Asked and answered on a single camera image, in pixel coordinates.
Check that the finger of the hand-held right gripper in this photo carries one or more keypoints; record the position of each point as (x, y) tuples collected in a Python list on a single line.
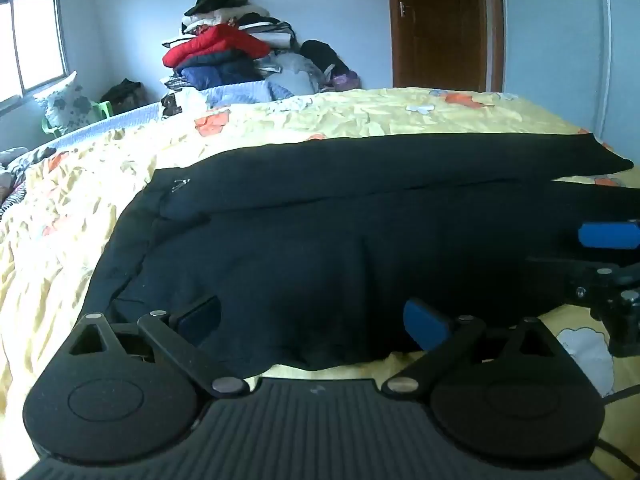
[(595, 280), (610, 235)]

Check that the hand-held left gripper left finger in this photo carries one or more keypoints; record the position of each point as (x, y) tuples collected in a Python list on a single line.
[(200, 317)]

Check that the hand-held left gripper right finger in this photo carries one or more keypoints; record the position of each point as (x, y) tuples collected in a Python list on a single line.
[(425, 322)]

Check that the black pants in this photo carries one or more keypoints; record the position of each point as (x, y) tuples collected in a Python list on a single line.
[(300, 240)]

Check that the white wardrobe with flower stickers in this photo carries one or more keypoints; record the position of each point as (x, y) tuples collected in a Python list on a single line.
[(550, 35)]

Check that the white and black garment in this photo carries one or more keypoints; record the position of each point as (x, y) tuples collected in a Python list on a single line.
[(180, 102)]

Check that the yellow floral bed sheet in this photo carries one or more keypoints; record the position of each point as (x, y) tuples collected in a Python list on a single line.
[(350, 115)]

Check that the blue quilted blanket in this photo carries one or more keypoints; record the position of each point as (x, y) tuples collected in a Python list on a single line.
[(240, 92)]

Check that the green plastic chair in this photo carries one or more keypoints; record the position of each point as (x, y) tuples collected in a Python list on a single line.
[(102, 107)]

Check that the grey striped duvet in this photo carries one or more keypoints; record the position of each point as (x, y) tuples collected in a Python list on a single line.
[(20, 165)]

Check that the dark bag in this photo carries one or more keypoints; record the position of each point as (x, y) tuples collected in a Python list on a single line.
[(122, 94)]

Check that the floral pillow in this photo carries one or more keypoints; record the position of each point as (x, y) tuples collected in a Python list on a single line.
[(65, 105)]

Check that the brown wooden door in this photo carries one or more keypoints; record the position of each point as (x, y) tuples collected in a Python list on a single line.
[(440, 25)]

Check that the pile of clothes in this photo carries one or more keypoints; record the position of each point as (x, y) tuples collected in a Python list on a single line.
[(215, 45)]

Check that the window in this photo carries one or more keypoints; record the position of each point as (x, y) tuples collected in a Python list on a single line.
[(35, 40)]

